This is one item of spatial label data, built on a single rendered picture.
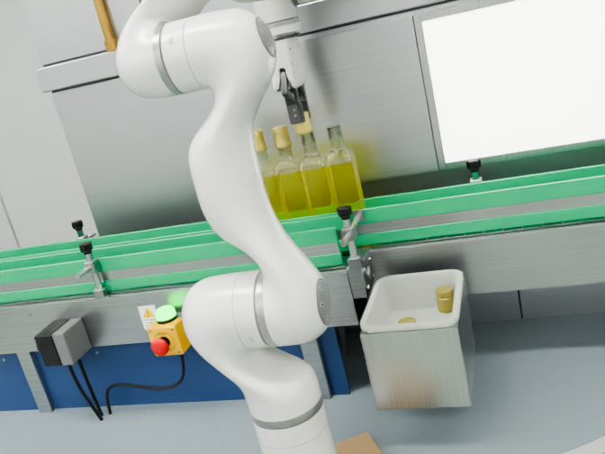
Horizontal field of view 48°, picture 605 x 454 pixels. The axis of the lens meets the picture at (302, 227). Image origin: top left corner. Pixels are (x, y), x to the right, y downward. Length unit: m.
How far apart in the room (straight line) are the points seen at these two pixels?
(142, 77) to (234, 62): 0.14
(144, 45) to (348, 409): 0.87
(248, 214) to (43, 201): 4.95
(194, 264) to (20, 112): 4.36
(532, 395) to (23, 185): 5.00
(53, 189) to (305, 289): 4.88
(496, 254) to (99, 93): 1.04
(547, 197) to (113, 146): 1.06
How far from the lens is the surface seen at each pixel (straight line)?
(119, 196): 1.86
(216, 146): 0.95
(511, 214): 1.41
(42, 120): 5.64
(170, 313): 1.49
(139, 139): 1.78
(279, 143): 1.45
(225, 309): 1.01
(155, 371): 1.67
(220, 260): 1.46
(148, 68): 0.97
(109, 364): 1.72
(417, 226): 1.42
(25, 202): 5.97
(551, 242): 1.41
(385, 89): 1.52
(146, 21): 1.00
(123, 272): 1.58
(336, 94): 1.54
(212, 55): 0.93
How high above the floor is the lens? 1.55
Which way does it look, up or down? 17 degrees down
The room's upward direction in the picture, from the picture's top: 14 degrees counter-clockwise
